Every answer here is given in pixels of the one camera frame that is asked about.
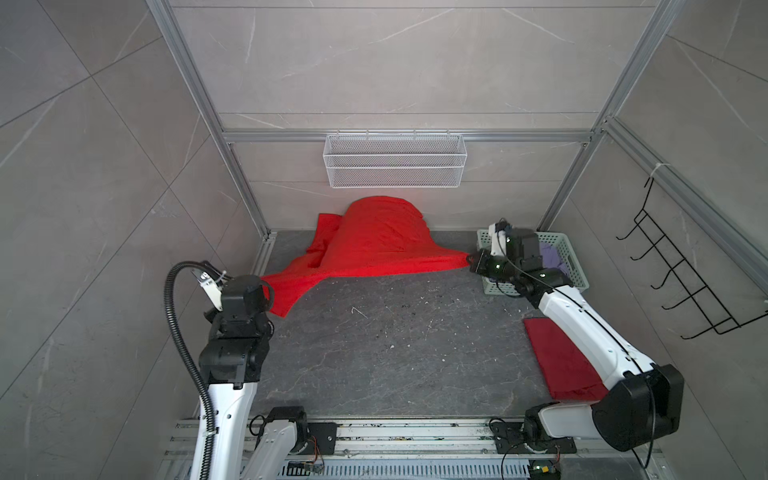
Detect folded dark red t-shirt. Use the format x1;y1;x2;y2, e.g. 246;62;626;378
523;318;608;401

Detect white wire mesh shelf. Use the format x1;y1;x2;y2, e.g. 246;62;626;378
323;133;468;189

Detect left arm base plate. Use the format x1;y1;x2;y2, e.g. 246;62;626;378
291;422;339;457

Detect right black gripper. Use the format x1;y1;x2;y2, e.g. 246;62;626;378
467;250;520;287

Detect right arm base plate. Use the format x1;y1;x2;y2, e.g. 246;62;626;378
488;418;577;455

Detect bright red t-shirt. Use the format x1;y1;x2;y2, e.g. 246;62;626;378
264;196;468;317

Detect black wire hook rack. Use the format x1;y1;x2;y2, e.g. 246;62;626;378
616;177;767;341

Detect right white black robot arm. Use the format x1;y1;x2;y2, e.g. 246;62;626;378
468;219;685;452

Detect purple t-shirt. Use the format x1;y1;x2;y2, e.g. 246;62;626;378
539;242;570;276

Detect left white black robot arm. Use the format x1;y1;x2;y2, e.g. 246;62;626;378
190;269;308;479

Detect light green plastic basket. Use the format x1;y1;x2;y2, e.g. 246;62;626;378
481;232;589;298

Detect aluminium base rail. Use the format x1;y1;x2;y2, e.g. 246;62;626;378
161;418;667;480

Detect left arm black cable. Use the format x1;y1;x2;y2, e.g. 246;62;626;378
163;260;224;480

